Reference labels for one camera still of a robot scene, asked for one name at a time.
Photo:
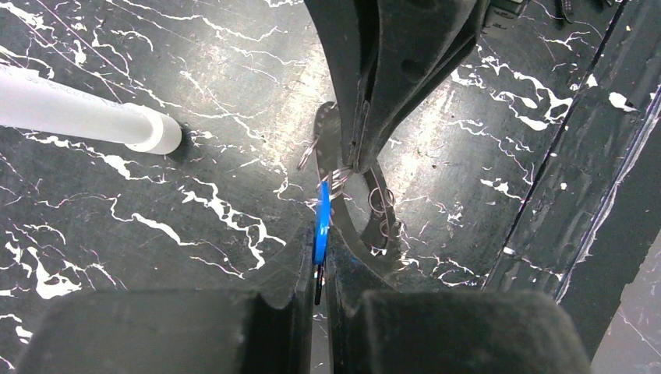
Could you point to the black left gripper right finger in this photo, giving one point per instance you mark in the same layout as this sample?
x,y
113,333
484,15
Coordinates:
x,y
374,328

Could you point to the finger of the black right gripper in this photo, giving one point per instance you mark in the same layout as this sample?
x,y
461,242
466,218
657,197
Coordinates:
x,y
348,32
415,40

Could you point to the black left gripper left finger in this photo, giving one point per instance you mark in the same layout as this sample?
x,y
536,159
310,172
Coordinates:
x,y
262,325

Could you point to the blue-capped key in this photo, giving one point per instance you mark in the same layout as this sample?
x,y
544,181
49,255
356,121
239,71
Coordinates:
x,y
322,226

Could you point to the black wire stripper pliers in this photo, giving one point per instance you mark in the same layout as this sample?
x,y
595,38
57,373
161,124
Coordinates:
x,y
567,9

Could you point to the white PVC pipe frame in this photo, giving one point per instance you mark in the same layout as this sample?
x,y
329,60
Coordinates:
x,y
31,102

